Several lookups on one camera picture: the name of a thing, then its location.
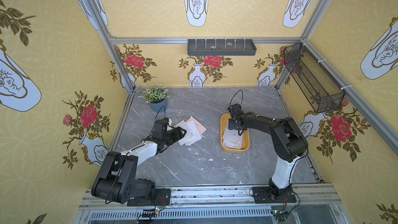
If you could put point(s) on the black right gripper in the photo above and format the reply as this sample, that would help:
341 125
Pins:
235 124

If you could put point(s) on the grey wall shelf tray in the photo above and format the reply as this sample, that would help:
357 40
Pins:
221 47

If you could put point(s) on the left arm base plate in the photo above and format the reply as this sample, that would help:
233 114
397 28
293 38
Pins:
158 197

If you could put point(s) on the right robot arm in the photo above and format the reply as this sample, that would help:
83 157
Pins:
289 143

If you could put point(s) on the stationery paper stack in box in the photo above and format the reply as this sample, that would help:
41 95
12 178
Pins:
231 139

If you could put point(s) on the yellow plastic storage box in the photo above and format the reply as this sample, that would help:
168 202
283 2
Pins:
246 136

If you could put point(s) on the green artificial plant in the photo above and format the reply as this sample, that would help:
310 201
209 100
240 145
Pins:
155 94

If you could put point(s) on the black wire mesh basket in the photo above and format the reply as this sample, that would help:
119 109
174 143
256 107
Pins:
323 93

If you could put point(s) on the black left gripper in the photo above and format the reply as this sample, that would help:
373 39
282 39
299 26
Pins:
177 134

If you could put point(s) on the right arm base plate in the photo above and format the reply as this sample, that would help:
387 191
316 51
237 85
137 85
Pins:
270 194

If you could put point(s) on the white stationery sheet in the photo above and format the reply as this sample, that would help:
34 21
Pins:
196 136
189 135

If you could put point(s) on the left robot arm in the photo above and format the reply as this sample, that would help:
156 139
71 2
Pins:
116 180

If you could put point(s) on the pink stationery sheet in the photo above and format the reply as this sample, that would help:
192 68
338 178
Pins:
198 125

